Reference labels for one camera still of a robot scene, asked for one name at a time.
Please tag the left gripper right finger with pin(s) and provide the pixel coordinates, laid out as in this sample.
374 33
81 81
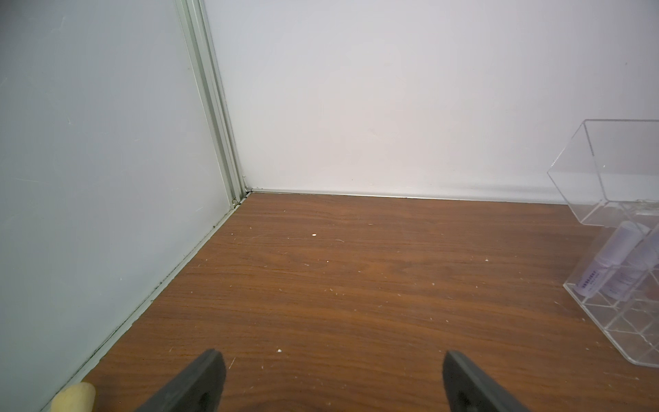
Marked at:
469 388

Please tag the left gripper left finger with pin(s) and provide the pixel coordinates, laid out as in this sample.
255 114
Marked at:
198 387

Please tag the lilac lip tube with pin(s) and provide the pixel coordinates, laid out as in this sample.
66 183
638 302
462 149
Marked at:
640 261
610 257

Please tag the clear acrylic lipstick organizer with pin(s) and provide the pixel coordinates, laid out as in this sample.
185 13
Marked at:
608 176

